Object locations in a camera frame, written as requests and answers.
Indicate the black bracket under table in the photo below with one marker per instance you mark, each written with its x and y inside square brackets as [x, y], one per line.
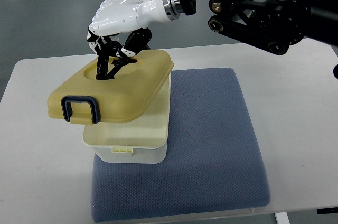
[327, 210]

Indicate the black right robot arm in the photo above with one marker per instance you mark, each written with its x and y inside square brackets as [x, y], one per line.
[270, 25]

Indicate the white storage box base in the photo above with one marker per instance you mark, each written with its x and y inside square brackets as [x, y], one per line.
[143, 140]

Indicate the yellow storage box lid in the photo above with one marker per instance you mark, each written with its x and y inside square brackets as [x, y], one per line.
[82, 99]

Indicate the white table leg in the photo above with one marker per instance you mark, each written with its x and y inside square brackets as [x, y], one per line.
[282, 218]

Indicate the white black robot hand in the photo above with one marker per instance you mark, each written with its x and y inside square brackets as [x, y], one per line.
[123, 16]

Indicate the blue grey cushion mat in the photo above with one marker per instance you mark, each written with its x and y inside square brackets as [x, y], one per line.
[213, 161]

